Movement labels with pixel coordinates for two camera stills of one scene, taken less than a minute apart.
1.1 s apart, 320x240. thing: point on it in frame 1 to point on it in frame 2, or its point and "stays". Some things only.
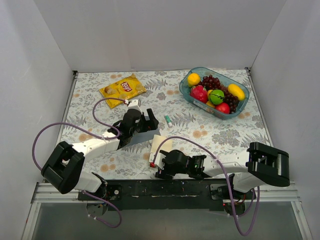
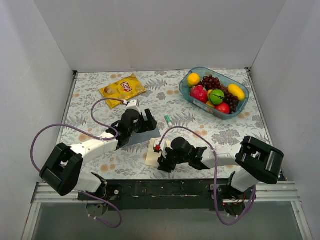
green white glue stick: [168, 120] stays
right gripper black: [163, 167] to [167, 155]
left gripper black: [145, 122] stays
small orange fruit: [208, 92] stays
